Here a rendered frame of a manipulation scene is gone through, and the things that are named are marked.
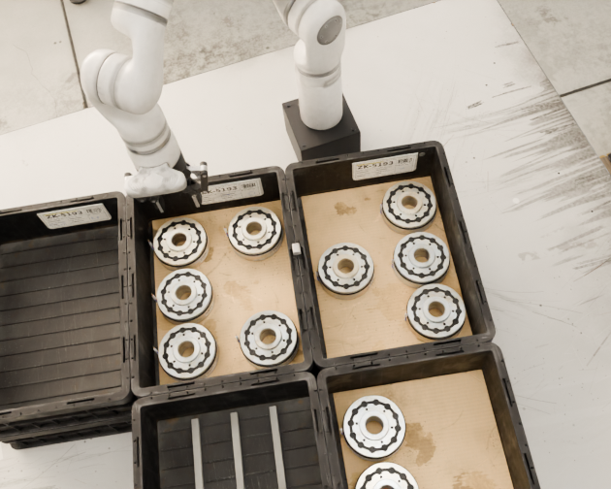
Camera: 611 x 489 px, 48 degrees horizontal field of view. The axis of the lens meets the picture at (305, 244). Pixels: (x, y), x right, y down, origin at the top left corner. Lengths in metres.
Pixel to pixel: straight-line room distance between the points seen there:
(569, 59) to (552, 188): 1.25
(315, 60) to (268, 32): 1.50
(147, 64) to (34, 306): 0.64
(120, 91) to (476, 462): 0.79
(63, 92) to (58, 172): 1.15
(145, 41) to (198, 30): 1.95
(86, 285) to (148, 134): 0.47
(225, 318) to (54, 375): 0.32
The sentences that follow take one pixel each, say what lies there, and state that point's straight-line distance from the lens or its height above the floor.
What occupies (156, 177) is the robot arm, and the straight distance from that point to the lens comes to 1.04.
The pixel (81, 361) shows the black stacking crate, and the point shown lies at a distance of 1.33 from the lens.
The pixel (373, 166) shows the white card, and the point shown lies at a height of 0.90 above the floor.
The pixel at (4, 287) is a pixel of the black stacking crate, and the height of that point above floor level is 0.83.
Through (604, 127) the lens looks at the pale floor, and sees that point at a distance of 2.62.
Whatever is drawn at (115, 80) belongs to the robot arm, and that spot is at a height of 1.34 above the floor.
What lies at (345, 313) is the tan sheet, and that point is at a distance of 1.26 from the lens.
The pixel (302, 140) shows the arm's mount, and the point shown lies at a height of 0.80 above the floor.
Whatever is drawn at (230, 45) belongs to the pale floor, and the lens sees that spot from 2.79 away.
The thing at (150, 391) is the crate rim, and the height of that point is 0.93.
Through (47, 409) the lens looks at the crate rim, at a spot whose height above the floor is 0.93.
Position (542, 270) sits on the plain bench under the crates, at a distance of 1.49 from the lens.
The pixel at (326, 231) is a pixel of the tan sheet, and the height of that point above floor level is 0.83.
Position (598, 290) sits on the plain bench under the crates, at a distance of 1.50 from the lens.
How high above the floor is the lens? 2.01
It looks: 63 degrees down
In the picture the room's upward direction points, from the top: 9 degrees counter-clockwise
